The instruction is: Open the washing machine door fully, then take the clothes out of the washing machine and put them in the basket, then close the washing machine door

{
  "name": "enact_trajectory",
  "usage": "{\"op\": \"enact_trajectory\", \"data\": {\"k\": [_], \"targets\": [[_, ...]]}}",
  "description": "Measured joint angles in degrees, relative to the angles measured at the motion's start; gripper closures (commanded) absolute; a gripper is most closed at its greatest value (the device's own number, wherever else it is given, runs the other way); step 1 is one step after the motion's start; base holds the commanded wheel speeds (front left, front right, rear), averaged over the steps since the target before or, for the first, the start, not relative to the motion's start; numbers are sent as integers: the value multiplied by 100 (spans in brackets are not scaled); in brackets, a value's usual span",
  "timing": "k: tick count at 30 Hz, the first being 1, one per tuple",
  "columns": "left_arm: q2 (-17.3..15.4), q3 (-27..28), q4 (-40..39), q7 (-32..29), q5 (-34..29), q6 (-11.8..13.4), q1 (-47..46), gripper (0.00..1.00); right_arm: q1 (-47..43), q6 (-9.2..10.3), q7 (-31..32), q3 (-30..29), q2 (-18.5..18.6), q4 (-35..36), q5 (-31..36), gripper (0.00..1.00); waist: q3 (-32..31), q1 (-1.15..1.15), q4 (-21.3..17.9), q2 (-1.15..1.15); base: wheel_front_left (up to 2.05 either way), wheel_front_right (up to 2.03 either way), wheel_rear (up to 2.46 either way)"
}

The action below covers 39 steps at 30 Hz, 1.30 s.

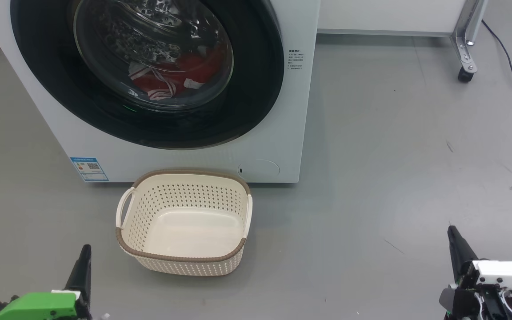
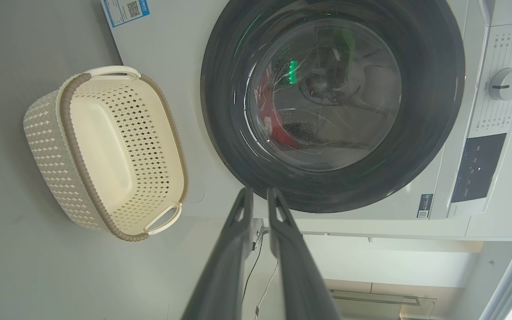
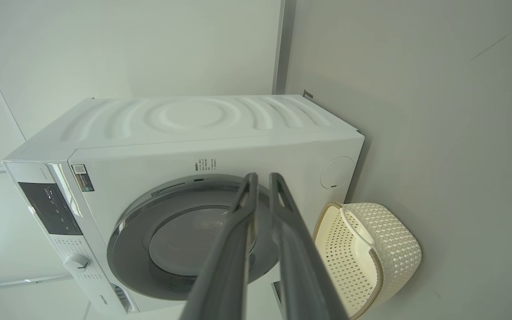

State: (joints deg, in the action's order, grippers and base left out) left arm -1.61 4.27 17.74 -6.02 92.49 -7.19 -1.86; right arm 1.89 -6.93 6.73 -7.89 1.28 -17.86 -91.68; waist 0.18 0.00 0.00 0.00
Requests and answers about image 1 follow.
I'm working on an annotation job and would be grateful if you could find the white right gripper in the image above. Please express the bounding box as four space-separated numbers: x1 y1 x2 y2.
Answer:
439 225 512 320

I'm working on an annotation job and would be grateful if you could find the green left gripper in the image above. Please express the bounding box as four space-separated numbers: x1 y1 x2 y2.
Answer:
0 244 93 320

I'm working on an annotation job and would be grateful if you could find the red white-striped garment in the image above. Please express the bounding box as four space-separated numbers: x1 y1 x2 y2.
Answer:
128 44 228 101

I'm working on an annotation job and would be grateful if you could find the washing machine glass door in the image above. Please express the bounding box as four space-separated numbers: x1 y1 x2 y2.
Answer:
10 0 286 150

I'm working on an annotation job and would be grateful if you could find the cream perforated laundry basket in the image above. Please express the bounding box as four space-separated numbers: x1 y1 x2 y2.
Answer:
115 168 254 277

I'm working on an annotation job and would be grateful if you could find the white front-load washing machine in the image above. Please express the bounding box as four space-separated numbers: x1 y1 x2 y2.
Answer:
0 0 321 184

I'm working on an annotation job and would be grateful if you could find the blue energy label sticker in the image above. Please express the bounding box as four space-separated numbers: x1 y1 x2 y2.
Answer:
70 157 110 183

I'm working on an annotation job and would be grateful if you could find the metal stand leg with caster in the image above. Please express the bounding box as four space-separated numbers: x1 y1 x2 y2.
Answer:
451 0 490 84

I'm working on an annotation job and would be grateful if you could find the black floor cable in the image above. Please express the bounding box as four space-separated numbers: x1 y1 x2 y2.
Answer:
481 20 512 122

